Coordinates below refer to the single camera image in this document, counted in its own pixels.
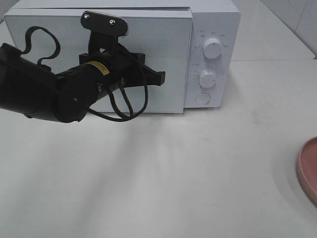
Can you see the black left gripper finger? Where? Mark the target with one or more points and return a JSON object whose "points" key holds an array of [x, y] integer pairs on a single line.
{"points": [[139, 57], [156, 78]]}

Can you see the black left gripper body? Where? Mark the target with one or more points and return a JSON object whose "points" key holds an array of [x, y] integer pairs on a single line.
{"points": [[108, 66]]}

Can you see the white microwave door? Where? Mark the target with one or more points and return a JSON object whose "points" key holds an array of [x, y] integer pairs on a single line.
{"points": [[162, 35]]}

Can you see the white dial knob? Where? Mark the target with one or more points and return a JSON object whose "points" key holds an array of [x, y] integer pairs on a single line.
{"points": [[212, 47], [207, 78]]}

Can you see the round white door button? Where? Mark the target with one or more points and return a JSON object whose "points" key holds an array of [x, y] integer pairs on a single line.
{"points": [[203, 98]]}

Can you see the pink plate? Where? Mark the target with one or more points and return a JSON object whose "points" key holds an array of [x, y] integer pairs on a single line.
{"points": [[306, 168]]}

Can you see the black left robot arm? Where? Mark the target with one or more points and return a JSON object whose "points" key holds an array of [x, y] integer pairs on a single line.
{"points": [[33, 90]]}

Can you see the white microwave oven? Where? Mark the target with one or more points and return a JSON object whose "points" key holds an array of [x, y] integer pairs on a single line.
{"points": [[218, 18]]}

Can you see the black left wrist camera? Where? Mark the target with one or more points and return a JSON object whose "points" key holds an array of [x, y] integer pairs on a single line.
{"points": [[105, 24]]}

